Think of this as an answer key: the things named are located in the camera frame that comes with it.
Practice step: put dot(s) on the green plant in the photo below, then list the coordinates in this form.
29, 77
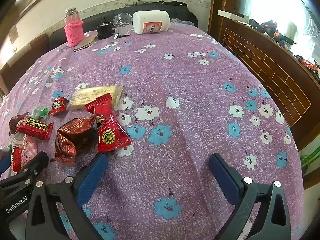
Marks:
310, 158

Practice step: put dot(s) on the green wrapped candy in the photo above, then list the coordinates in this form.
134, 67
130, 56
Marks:
40, 112

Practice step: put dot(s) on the pink bottle with knitted sleeve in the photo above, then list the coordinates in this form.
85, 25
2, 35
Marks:
73, 32

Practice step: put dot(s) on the brown paper packet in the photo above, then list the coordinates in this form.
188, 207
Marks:
86, 43

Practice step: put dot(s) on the pile of clutter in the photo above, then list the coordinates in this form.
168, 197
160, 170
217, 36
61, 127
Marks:
272, 27

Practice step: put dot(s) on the etched glass panel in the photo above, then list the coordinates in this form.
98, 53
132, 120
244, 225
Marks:
275, 0

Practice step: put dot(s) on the bright red gold-seal snack packet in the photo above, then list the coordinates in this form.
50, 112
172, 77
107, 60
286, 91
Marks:
110, 132

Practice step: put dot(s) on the wooden brick-pattern partition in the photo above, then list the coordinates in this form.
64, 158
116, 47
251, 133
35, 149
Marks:
262, 62

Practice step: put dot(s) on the small red wrapped candy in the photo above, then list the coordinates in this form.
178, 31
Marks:
58, 105

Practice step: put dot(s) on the small black box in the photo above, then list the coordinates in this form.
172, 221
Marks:
105, 31

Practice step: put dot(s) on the dark cloth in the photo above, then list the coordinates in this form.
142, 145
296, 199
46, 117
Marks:
175, 4

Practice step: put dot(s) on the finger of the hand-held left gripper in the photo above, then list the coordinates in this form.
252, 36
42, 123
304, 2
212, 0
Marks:
35, 165
5, 163

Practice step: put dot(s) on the white jar with red label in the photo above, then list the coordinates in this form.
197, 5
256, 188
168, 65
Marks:
152, 20

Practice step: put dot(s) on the brown chair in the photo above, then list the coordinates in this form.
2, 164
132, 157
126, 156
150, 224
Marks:
32, 47

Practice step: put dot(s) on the dark red crumpled snack packet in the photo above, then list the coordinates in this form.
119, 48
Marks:
72, 140

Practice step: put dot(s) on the black sofa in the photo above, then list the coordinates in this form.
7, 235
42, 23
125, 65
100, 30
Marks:
175, 11

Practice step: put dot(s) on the red black-label snack packet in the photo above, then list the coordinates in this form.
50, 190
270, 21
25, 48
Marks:
35, 127

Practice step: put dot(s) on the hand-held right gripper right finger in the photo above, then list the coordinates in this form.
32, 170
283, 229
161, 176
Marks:
223, 177

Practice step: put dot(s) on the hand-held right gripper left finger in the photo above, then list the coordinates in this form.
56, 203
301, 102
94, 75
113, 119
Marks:
92, 177

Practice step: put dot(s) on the clear plastic cup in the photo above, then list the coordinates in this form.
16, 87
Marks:
122, 23

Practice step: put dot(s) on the gold pastry packet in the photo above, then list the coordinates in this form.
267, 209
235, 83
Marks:
97, 93

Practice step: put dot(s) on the pink checked snack packet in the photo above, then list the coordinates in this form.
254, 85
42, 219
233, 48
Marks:
27, 150

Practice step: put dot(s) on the flat white box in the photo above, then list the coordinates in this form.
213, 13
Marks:
230, 15

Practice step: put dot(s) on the small black device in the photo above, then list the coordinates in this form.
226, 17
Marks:
117, 36

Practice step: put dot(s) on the clear plastic bag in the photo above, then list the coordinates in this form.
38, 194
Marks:
180, 21

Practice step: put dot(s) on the beige wall plate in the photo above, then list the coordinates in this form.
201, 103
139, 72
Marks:
13, 35

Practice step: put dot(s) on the purple floral tablecloth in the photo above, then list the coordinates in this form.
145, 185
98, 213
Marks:
175, 92

